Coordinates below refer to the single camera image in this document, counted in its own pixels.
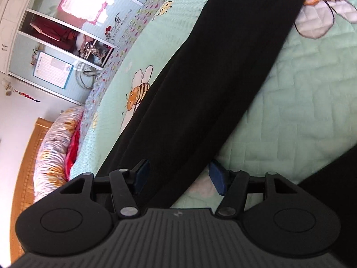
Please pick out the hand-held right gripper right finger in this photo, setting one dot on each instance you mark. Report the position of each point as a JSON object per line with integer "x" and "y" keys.
{"x": 219, "y": 177}

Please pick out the black pants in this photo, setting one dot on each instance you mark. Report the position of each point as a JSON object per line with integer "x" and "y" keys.
{"x": 209, "y": 75}

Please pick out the red hanging wall ornament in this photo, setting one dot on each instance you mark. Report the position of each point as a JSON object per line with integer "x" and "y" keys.
{"x": 22, "y": 93}

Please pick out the pile of patterned clothes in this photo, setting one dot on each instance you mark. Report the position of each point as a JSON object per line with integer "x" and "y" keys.
{"x": 89, "y": 50}

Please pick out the mint quilted bee bedspread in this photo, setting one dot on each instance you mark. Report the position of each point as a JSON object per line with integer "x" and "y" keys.
{"x": 292, "y": 103}

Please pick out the pink bordered poster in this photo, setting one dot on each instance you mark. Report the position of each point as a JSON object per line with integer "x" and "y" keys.
{"x": 83, "y": 1}

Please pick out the wooden headboard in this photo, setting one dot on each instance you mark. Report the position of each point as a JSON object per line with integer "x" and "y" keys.
{"x": 25, "y": 173}

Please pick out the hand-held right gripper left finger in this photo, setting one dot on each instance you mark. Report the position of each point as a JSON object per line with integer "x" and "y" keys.
{"x": 140, "y": 177}

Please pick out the sliding door wardrobe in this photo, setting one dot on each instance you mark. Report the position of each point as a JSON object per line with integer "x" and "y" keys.
{"x": 131, "y": 8}

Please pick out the heart print bed sheet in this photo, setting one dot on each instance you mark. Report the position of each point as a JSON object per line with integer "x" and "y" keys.
{"x": 117, "y": 47}

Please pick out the hanging red clothes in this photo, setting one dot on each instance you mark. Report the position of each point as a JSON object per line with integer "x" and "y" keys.
{"x": 53, "y": 28}

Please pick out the red blanket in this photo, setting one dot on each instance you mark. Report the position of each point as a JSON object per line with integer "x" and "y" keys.
{"x": 73, "y": 148}

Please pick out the floral folded quilt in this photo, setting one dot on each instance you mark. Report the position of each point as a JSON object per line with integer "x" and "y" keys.
{"x": 53, "y": 150}

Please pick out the blue bordered poster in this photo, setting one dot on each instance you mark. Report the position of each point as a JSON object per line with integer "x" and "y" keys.
{"x": 51, "y": 71}

